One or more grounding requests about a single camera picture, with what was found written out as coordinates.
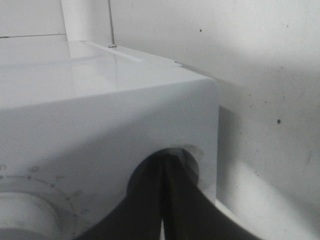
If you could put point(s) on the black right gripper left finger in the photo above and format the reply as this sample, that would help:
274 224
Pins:
138 216

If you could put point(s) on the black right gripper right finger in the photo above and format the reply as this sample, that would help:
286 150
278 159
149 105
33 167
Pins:
188 214

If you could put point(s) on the lower white timer knob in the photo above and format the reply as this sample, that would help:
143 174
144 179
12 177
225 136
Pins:
27 217

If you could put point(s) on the white microwave oven body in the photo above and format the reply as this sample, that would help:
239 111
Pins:
77 118

